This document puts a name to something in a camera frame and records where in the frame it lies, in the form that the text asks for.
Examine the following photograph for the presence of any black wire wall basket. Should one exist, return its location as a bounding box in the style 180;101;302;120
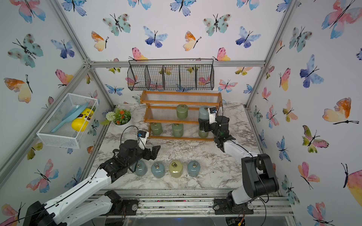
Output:
126;58;215;92

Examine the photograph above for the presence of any aluminium front rail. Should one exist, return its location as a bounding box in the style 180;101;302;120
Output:
56;189;295;219

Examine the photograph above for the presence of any blue canister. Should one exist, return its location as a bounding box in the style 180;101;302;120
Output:
134;160;148;177
187;160;201;177
151;162;166;179
199;106;209;120

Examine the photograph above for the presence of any green canister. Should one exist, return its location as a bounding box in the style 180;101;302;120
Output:
176;104;189;120
172;123;184;138
150;122;163;136
198;130;209;138

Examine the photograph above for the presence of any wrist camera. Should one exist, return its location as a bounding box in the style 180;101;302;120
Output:
208;107;218;124
137;131;150;150

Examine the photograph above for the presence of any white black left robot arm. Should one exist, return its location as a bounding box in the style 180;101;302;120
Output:
21;140;161;226

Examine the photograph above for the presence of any yellow canister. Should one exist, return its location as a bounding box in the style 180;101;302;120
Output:
169;160;183;178

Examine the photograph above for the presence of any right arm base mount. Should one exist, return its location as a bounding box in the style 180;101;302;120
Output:
212;197;254;215

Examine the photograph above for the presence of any white potted flower plant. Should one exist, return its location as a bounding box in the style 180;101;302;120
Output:
101;107;133;130

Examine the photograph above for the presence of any white wire wall basket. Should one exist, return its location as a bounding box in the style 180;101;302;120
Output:
36;93;99;149

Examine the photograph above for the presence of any wooden three-tier shelf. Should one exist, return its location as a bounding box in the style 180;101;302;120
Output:
140;91;222;141

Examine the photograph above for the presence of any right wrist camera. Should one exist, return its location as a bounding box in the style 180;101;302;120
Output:
208;107;218;124

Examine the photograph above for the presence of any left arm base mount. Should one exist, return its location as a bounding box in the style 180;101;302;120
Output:
95;190;139;217

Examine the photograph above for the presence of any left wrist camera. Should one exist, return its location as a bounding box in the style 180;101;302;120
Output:
137;131;150;150

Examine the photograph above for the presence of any light blue plastic scoop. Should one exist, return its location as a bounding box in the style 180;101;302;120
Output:
51;104;88;133

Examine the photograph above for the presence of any yellow bottle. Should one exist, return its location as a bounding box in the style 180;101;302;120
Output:
71;108;94;132

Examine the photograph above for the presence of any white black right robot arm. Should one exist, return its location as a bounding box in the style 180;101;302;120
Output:
199;116;280;207

